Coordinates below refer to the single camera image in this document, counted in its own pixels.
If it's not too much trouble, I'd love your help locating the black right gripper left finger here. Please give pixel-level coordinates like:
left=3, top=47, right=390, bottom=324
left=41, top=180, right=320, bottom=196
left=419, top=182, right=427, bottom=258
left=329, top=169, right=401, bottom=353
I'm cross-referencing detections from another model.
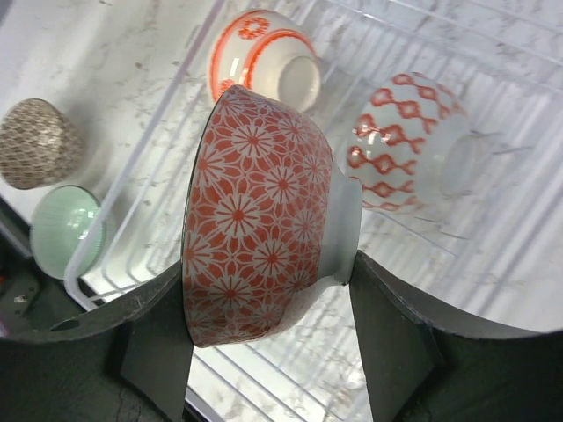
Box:
left=1, top=264, right=194, bottom=421

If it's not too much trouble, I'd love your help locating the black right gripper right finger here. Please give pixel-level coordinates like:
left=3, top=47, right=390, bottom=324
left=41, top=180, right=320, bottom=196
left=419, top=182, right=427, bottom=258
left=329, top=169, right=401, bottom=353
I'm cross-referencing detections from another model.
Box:
left=349, top=252, right=562, bottom=421

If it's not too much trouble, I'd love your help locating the grey floral bowl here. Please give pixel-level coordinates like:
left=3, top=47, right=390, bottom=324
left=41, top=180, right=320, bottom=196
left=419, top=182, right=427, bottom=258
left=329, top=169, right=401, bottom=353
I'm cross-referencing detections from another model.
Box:
left=181, top=85, right=362, bottom=348

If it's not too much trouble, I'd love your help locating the blue triangle pattern bowl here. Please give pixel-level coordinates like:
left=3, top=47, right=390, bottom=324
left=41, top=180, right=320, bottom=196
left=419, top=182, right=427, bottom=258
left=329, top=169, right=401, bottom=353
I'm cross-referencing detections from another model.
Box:
left=346, top=72, right=479, bottom=213

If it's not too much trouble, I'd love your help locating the brown lattice bowl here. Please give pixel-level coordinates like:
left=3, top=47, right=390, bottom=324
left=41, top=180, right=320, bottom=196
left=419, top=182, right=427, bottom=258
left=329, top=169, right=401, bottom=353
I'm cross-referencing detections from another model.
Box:
left=1, top=98, right=86, bottom=190

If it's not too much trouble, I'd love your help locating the orange floral bowl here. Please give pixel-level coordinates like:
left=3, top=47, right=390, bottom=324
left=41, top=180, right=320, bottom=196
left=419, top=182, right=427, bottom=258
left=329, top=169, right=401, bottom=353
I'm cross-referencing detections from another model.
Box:
left=208, top=9, right=321, bottom=112

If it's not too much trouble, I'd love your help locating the pale green bowl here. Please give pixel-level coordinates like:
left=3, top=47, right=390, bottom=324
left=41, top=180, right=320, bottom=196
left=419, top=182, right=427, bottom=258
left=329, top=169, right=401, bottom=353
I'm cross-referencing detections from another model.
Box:
left=30, top=185, right=100, bottom=280

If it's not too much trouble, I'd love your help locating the white wire dish rack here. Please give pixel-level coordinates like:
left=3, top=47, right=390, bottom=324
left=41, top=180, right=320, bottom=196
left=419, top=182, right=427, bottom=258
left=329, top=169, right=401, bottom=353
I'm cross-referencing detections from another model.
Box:
left=63, top=0, right=563, bottom=422

